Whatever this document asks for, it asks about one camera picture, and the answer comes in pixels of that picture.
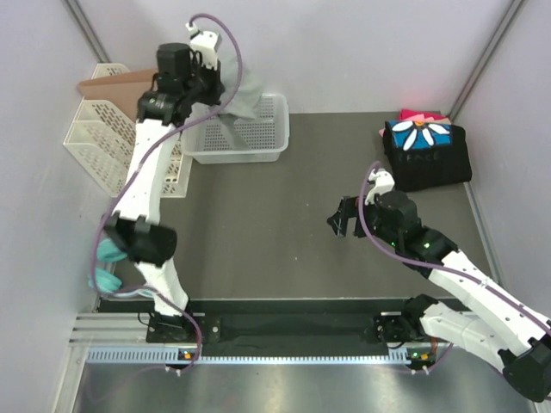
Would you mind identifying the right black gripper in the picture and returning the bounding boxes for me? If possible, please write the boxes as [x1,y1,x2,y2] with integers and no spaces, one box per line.
[327,195,401,248]

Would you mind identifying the grey t shirt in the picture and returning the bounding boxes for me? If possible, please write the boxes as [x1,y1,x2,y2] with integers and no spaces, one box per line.
[214,52,264,151]

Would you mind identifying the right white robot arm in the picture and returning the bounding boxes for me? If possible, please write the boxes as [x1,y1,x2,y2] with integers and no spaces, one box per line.
[327,190,550,403]

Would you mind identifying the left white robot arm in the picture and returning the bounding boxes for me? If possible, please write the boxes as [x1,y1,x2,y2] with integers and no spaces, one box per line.
[102,42,224,342]

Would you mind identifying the brown cardboard folder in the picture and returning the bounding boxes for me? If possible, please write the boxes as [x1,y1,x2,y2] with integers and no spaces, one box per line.
[77,68,158,121]

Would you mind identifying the white perforated plastic basket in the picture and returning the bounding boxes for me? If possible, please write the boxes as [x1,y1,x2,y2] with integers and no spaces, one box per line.
[180,93,290,164]

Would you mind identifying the black folded flower t shirt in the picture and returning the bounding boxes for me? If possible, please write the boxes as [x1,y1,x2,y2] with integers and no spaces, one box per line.
[382,120,473,192]

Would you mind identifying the cream perforated file organizer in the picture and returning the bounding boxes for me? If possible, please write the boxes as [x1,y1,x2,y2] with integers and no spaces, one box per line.
[63,63,192,198]

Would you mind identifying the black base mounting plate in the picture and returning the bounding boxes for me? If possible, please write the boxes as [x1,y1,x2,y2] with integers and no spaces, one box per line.
[98,299,439,358]

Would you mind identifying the pink folded t shirt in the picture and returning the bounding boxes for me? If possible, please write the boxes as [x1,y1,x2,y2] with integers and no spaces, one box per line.
[398,108,451,125]

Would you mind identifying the teal cat ear headphones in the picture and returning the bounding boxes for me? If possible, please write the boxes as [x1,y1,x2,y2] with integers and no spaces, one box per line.
[96,238,153,299]

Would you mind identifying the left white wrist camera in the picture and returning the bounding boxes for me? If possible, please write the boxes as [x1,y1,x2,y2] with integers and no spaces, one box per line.
[186,22,221,70]

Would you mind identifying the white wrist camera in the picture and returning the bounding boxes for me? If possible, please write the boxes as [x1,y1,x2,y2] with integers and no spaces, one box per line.
[186,22,221,70]
[364,168,395,206]

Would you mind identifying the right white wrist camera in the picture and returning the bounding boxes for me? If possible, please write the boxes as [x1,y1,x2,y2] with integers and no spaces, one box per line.
[364,168,395,206]

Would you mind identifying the grey slotted cable duct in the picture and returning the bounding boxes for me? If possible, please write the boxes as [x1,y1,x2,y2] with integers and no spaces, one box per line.
[86,346,434,366]

